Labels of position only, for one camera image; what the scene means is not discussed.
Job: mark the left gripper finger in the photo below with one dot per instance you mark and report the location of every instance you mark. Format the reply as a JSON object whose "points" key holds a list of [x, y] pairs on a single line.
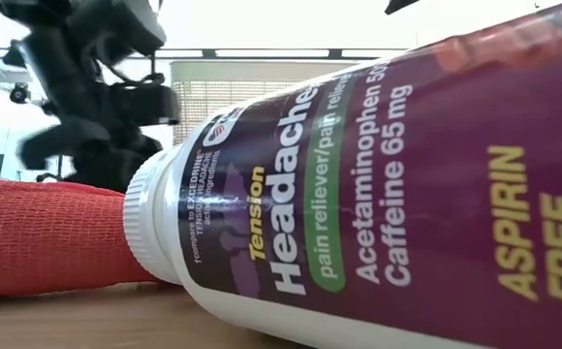
{"points": [[145, 104], [102, 160]]}

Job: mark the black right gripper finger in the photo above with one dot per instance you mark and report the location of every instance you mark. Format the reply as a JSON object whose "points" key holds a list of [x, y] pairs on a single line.
{"points": [[399, 5]]}

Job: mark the red mesh bandage roll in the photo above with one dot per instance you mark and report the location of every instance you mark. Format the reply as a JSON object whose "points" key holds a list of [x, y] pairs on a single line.
{"points": [[43, 237]]}

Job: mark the white pill bottle maroon label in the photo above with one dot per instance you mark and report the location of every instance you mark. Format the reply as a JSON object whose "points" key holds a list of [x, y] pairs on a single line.
{"points": [[407, 194]]}

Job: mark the white perforated plastic basket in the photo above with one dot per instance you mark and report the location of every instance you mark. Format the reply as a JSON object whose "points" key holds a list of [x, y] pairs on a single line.
{"points": [[203, 106]]}

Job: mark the black ceiling camera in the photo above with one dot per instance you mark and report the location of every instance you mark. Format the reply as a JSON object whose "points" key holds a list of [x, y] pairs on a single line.
{"points": [[19, 93]]}

